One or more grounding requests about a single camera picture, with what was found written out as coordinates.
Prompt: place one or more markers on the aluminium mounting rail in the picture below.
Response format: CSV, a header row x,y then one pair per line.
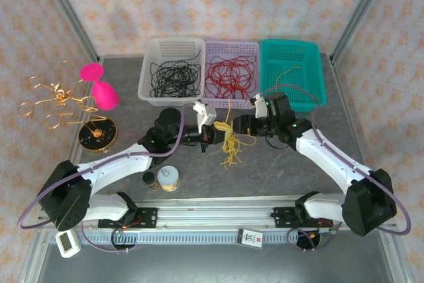
x,y
215,215

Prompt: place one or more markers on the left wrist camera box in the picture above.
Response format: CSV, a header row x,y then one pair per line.
x,y
206,114

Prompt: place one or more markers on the aluminium frame post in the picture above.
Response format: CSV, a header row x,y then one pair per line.
x,y
66,14
361,11

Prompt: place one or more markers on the teal plastic basket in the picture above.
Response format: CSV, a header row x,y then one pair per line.
x,y
291,105

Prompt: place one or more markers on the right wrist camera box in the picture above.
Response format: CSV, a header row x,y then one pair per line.
x,y
259,107

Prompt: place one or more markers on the white label tag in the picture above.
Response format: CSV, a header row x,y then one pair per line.
x,y
250,239

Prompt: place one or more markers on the small dark jar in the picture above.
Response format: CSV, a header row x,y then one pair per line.
x,y
149,180

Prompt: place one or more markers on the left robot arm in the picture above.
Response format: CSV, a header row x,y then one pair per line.
x,y
112,163

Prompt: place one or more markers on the pink egg-shaped sponge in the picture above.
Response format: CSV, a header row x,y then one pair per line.
x,y
105,95

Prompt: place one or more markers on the lilac plastic basket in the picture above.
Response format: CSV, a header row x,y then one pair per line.
x,y
228,103

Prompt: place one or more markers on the white digital timer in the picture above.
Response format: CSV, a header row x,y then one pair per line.
x,y
68,244

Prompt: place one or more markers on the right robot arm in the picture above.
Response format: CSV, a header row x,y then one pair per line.
x,y
331,160

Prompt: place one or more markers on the silver tin can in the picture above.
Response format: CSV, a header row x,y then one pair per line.
x,y
168,178

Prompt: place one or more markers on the white plastic basket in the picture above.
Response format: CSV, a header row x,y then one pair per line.
x,y
172,101

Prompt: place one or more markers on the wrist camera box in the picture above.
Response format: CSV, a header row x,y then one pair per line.
x,y
206,114
259,107

